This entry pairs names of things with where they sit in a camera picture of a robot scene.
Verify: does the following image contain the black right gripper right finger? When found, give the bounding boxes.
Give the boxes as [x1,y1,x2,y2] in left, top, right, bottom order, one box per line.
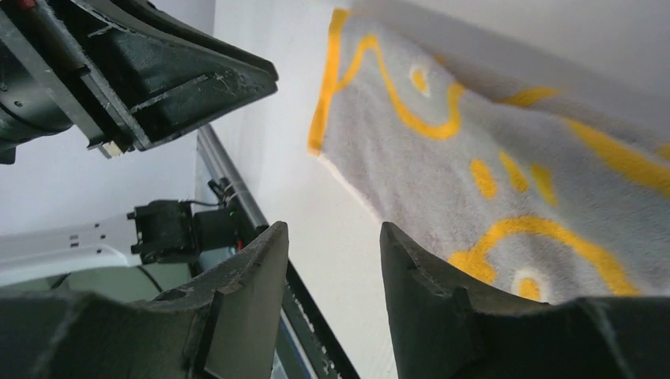
[380,222,669,378]

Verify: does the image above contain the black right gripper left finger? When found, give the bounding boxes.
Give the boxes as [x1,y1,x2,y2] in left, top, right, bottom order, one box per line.
[1,222,289,378]

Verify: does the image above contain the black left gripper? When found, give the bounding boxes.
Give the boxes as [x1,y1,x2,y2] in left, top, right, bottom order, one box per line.
[1,1,279,165]

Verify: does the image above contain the yellow grey patterned towel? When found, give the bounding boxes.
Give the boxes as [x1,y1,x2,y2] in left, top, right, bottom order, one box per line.
[307,8,669,303]

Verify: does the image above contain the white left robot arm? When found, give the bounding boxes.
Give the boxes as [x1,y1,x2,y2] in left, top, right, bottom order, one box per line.
[1,1,278,285]

